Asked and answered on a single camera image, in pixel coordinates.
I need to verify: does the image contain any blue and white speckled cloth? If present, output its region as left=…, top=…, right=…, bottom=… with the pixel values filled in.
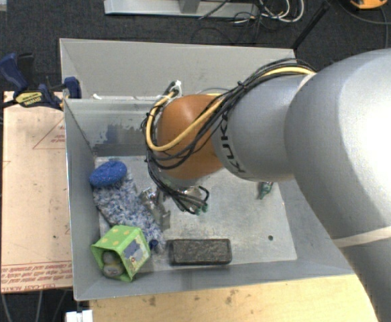
left=92, top=172, right=166, bottom=252

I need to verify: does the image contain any dark green flat block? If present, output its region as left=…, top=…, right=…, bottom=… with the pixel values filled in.
left=166, top=238, right=233, bottom=266

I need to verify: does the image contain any small green object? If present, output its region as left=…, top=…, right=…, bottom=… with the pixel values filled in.
left=256, top=180, right=275, bottom=201

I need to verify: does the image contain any grey metal bin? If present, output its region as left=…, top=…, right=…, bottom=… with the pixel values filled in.
left=59, top=38, right=354, bottom=302

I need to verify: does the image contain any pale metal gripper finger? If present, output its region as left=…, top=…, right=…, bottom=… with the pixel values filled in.
left=150, top=202, right=172, bottom=231
left=138, top=186, right=164, bottom=214

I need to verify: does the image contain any brown cardboard board red print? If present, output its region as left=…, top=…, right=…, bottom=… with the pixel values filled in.
left=0, top=91, right=74, bottom=294

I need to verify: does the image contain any blue round scrubber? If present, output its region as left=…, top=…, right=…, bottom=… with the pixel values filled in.
left=89, top=160, right=128, bottom=187

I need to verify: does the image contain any green dotted box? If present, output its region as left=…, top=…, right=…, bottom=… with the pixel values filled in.
left=90, top=225, right=152, bottom=283

